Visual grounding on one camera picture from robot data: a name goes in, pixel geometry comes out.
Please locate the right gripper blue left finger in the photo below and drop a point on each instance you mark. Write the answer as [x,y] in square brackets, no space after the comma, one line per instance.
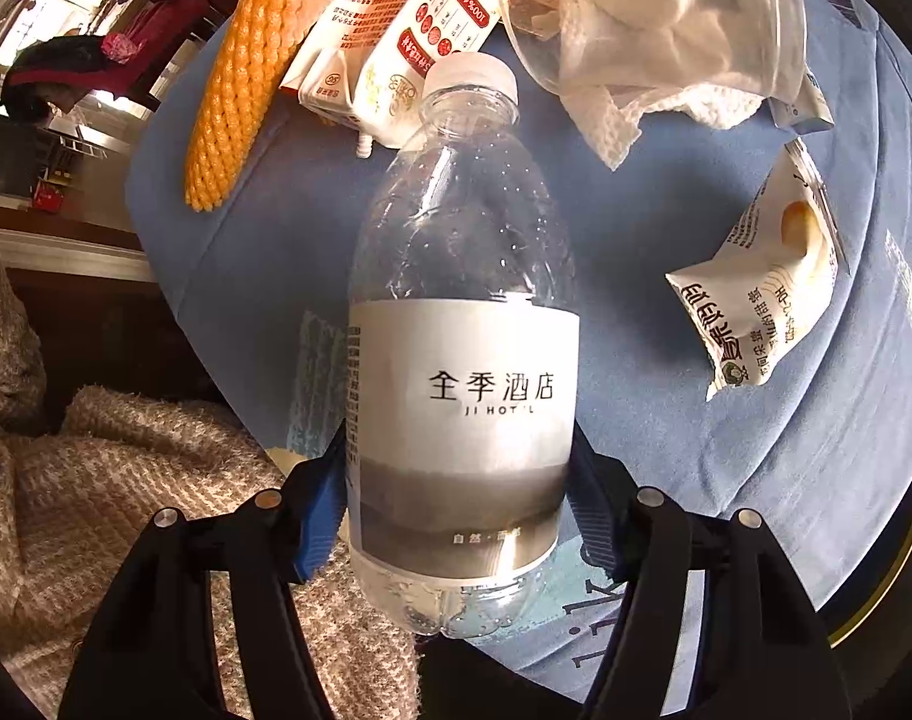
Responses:
[320,492]

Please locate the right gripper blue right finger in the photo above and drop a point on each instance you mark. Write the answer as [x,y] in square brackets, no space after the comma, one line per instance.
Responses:
[594,489]

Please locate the clear water bottle white label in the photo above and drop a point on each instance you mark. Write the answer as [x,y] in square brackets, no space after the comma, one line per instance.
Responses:
[462,365]

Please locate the blue star-pattern tablecloth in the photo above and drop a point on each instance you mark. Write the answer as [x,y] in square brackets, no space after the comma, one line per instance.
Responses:
[823,450]

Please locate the white snack wrapper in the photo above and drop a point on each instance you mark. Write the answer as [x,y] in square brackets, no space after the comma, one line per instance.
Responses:
[772,278]

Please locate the beige knit sweater sleeve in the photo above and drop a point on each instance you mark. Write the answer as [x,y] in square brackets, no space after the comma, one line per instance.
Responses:
[73,503]

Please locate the white tissue in cup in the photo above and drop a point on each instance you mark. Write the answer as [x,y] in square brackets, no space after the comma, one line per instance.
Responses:
[623,59]

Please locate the red wooden chair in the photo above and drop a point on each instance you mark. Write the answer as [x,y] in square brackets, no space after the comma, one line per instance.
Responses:
[57,74]

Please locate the white red milk carton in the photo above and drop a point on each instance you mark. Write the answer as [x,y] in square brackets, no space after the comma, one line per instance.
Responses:
[364,63]

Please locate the orange foam fruit net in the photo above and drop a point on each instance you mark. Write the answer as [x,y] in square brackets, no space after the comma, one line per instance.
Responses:
[261,40]

